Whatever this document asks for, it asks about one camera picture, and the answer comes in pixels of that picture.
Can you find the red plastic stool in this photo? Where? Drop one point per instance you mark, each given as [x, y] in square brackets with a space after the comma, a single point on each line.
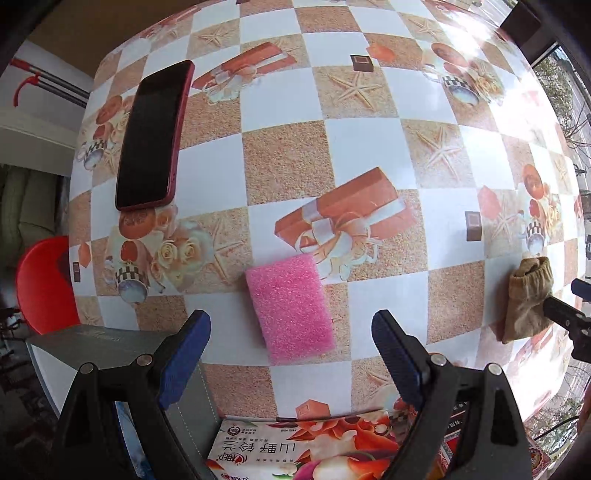
[44, 281]

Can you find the red smartphone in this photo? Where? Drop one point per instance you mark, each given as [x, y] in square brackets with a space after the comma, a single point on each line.
[152, 138]

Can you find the white cabinet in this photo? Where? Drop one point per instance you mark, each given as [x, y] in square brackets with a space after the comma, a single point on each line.
[32, 124]

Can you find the white cardboard storage box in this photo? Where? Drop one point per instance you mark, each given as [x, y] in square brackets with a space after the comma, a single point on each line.
[106, 339]

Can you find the pink foam sponge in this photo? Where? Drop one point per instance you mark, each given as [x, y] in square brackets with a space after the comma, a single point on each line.
[291, 309]

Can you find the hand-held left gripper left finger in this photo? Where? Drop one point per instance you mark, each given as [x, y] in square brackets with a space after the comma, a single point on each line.
[182, 355]

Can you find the beige sock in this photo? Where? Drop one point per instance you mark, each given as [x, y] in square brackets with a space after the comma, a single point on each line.
[528, 295]

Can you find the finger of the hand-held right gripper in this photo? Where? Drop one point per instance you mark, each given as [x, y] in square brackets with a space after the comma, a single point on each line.
[570, 321]
[581, 290]

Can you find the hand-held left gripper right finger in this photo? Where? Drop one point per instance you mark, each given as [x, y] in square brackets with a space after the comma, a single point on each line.
[399, 360]

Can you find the checkered printed tablecloth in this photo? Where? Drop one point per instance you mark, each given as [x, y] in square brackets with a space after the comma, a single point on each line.
[369, 147]

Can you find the floral tissue pack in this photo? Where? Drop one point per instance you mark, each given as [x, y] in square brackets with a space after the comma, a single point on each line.
[286, 452]

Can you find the beige sofa cushion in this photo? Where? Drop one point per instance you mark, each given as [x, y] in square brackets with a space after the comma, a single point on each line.
[25, 203]

